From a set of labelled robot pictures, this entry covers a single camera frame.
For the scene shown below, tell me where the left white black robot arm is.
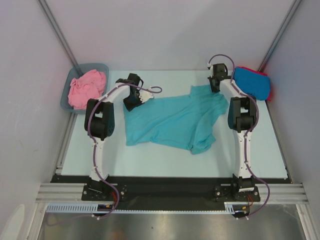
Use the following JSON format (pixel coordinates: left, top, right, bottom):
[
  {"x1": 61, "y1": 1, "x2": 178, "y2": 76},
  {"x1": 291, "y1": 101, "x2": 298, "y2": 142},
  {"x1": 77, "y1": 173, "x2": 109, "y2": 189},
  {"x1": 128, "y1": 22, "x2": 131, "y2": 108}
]
[{"x1": 84, "y1": 73, "x2": 145, "y2": 200}]

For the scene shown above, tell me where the aluminium frame rail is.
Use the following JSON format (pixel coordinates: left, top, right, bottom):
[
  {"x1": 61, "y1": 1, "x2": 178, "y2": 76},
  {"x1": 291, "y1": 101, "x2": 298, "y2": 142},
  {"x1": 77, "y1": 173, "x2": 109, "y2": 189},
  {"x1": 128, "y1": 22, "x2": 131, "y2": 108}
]
[{"x1": 36, "y1": 183, "x2": 309, "y2": 205}]

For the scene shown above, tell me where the pink crumpled t shirt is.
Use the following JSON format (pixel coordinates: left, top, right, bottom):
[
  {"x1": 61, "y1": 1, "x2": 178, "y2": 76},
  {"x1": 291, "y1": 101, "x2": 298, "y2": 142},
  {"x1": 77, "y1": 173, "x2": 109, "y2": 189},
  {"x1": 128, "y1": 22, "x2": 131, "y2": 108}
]
[{"x1": 68, "y1": 69, "x2": 107, "y2": 110}]

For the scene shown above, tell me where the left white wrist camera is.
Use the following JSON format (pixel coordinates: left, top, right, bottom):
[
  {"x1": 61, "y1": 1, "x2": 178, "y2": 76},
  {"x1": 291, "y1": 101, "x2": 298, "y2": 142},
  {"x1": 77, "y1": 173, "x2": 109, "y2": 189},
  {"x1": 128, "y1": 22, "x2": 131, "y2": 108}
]
[{"x1": 139, "y1": 88, "x2": 154, "y2": 104}]

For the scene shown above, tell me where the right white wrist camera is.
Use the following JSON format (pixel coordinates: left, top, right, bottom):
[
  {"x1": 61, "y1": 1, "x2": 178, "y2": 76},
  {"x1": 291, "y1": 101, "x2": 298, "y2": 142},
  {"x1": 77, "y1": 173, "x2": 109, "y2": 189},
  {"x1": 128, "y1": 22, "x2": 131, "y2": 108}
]
[{"x1": 207, "y1": 63, "x2": 214, "y2": 77}]

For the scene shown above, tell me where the teal t shirt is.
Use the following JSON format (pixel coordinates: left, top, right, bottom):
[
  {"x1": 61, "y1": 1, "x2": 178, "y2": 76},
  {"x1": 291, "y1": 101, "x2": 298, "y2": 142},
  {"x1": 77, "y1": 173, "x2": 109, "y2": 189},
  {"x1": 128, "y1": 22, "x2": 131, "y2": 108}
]
[{"x1": 124, "y1": 85, "x2": 229, "y2": 155}]

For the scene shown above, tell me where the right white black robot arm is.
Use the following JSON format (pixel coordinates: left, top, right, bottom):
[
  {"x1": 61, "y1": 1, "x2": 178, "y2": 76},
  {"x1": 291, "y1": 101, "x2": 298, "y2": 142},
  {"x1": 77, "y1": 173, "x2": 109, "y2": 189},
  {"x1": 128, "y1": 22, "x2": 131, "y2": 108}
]
[{"x1": 208, "y1": 63, "x2": 259, "y2": 201}]

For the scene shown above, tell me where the grey slotted cable duct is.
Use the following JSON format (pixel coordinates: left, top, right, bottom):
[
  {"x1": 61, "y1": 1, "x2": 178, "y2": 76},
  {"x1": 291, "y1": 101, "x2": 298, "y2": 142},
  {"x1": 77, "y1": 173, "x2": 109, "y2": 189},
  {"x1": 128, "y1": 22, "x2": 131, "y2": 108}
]
[{"x1": 46, "y1": 203, "x2": 248, "y2": 215}]

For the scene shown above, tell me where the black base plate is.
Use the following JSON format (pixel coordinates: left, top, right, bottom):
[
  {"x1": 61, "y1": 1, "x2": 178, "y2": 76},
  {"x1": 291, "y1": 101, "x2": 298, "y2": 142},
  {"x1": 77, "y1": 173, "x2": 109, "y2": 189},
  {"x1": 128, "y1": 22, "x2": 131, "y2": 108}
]
[{"x1": 50, "y1": 174, "x2": 292, "y2": 211}]

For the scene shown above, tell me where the grey plastic basket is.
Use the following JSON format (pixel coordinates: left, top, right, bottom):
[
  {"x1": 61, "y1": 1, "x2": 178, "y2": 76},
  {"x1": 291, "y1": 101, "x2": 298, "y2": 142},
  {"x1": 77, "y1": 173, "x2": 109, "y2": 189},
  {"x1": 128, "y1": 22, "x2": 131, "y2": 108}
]
[{"x1": 60, "y1": 63, "x2": 109, "y2": 115}]

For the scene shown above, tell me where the left corner aluminium post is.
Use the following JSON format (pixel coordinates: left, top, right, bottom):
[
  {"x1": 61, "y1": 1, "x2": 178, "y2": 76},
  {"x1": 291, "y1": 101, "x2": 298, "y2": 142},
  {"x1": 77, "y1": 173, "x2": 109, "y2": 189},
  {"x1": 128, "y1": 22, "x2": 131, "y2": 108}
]
[{"x1": 36, "y1": 0, "x2": 78, "y2": 66}]

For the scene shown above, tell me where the blue folded t shirt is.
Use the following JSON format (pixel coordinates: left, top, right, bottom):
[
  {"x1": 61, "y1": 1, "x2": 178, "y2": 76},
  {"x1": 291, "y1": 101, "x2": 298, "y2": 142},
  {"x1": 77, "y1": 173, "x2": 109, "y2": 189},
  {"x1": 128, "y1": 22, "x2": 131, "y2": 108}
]
[{"x1": 232, "y1": 66, "x2": 272, "y2": 101}]

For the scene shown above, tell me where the corner aluminium post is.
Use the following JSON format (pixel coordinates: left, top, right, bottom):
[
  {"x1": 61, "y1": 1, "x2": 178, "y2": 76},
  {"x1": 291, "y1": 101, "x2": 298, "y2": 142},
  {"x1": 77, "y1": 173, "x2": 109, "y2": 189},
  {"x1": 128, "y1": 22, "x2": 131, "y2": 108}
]
[
  {"x1": 36, "y1": 0, "x2": 78, "y2": 66},
  {"x1": 257, "y1": 0, "x2": 304, "y2": 72}
]

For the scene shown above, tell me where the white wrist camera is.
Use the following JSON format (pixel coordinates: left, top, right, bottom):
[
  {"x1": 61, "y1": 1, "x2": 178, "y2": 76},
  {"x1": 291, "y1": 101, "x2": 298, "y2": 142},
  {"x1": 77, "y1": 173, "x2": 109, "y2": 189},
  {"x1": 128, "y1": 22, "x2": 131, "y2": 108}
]
[
  {"x1": 139, "y1": 88, "x2": 154, "y2": 104},
  {"x1": 207, "y1": 63, "x2": 214, "y2": 77}
]

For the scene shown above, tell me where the right corner aluminium post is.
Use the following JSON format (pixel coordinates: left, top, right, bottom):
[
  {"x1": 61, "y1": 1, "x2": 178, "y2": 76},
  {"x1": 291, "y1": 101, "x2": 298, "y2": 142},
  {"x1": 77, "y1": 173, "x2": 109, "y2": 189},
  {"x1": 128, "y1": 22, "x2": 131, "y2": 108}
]
[{"x1": 257, "y1": 0, "x2": 304, "y2": 72}]

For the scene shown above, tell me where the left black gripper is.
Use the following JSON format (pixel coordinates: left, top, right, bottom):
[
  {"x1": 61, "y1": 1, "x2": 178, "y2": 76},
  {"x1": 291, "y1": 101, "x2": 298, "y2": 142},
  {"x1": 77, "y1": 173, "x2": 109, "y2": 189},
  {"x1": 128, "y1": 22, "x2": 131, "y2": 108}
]
[{"x1": 123, "y1": 91, "x2": 145, "y2": 112}]

